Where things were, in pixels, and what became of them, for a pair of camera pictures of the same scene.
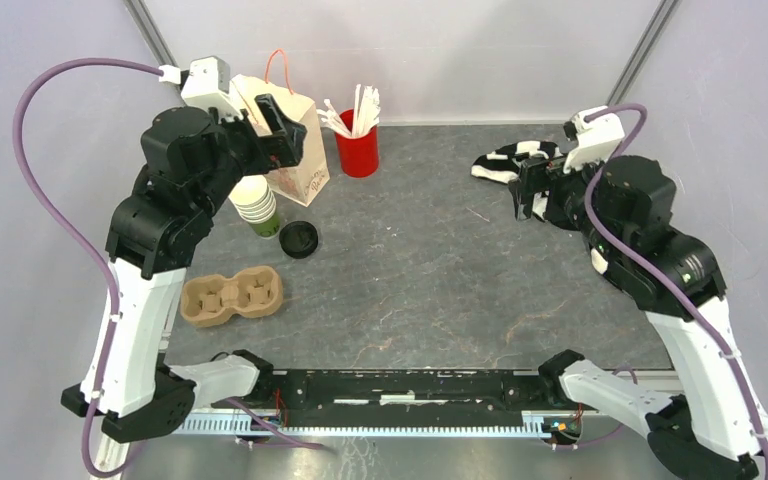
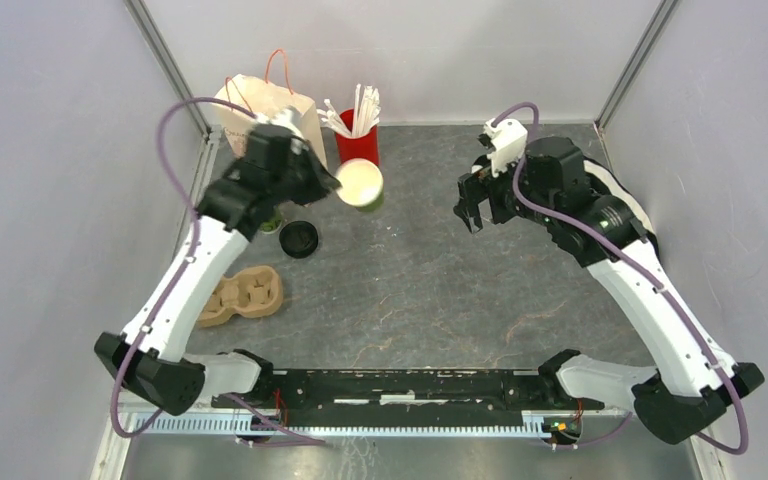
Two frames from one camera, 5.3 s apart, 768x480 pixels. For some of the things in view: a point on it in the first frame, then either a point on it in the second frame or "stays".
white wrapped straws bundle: [365, 115] stays
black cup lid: [298, 239] stays
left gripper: [283, 147] -> [324, 183]
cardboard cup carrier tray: [207, 300] stays
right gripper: [537, 174] -> [476, 186]
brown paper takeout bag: [302, 178] stays
